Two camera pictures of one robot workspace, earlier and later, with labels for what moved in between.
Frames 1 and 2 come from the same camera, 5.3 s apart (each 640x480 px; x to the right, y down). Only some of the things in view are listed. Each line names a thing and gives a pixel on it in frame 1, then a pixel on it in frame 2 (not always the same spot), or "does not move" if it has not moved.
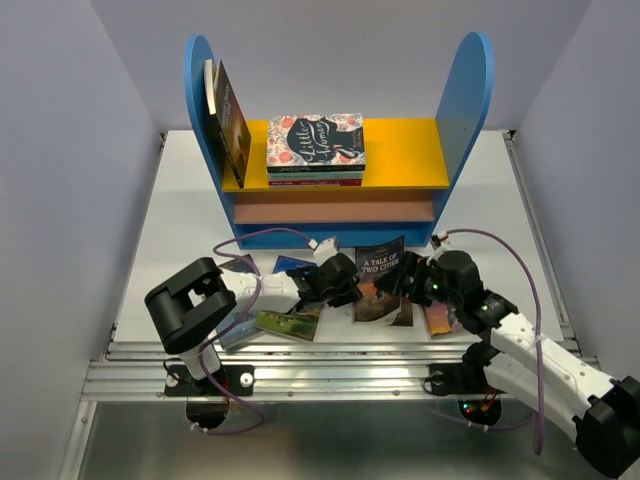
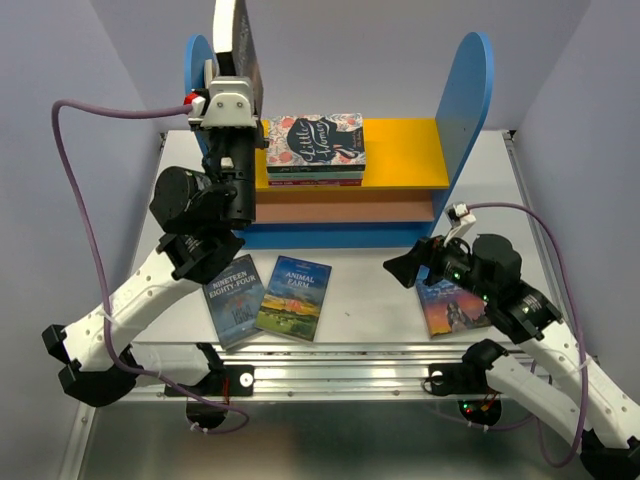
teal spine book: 315,176 does not move
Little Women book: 316,143 does not move
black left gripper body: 345,294 to 234,163
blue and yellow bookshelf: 407,167 does not move
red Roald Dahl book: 317,183 does not move
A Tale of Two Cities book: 392,308 to 234,48
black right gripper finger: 392,283 to 405,267
